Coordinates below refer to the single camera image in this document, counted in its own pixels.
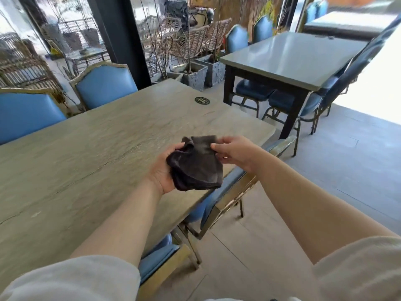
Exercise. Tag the person's right fingers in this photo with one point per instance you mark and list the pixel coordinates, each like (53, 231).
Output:
(225, 149)

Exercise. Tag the dark plant pot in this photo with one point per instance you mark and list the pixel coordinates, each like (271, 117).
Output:
(91, 36)
(72, 40)

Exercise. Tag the person's left forearm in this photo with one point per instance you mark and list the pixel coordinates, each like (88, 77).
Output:
(122, 222)

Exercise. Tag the small outdoor table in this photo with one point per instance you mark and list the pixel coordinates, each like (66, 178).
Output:
(86, 56)

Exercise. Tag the grey square planter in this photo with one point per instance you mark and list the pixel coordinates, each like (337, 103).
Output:
(169, 76)
(195, 77)
(216, 72)

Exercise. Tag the person's right forearm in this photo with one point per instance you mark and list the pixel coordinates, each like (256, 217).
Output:
(313, 210)

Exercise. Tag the long wooden table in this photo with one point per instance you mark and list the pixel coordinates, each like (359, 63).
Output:
(94, 147)

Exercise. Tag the blue chair dark frame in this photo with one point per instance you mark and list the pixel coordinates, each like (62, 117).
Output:
(238, 39)
(263, 28)
(338, 87)
(316, 9)

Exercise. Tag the black window pillar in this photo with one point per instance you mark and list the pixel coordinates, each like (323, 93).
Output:
(119, 37)

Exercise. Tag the person's left thumb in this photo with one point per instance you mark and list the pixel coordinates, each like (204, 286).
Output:
(176, 148)

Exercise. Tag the wicker chair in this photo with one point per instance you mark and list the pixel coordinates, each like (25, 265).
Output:
(217, 34)
(188, 43)
(25, 68)

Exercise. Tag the white sleeve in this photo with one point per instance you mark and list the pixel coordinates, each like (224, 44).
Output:
(360, 269)
(72, 280)

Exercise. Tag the grey table dark legs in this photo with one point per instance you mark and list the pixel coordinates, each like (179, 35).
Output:
(291, 59)

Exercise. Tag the dark brown cloth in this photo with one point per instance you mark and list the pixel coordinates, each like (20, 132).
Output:
(195, 167)

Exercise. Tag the person's left hand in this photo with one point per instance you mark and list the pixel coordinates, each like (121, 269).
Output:
(158, 177)

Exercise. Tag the round black table marker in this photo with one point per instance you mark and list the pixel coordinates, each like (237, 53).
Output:
(202, 100)

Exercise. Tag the person's right hand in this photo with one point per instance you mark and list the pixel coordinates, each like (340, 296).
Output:
(246, 153)

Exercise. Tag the blue chair gold frame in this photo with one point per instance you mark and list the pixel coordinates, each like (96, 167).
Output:
(224, 191)
(105, 86)
(26, 117)
(158, 261)

